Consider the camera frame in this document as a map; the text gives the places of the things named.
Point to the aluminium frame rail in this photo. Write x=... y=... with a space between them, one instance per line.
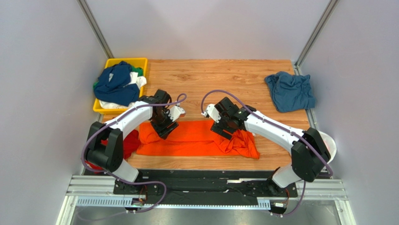
x=95 y=190

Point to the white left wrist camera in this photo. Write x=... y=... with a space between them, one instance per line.
x=176 y=112

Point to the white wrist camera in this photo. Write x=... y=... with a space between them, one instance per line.
x=212 y=112
x=176 y=112

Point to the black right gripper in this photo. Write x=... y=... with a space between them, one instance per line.
x=223 y=130

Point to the teal blue t-shirt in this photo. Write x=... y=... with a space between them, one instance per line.
x=290 y=92

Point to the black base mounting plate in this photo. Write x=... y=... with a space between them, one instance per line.
x=201 y=187

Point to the white mesh laundry bag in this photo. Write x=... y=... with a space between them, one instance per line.
x=330 y=144

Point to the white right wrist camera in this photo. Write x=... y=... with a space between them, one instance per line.
x=212 y=112

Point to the yellow plastic bin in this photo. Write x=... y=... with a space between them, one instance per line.
x=136 y=62

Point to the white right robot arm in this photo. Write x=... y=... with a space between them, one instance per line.
x=310 y=150

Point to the orange t-shirt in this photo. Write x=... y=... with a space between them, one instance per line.
x=194 y=139

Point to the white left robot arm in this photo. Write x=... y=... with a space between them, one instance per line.
x=145 y=108

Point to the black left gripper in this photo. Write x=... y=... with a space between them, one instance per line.
x=163 y=132

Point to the red t-shirt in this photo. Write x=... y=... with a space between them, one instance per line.
x=131 y=143

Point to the white t-shirt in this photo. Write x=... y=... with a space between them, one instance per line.
x=110 y=105

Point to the green t-shirt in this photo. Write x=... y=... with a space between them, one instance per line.
x=137 y=72

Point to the navy blue t-shirt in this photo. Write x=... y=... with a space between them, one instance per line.
x=112 y=85

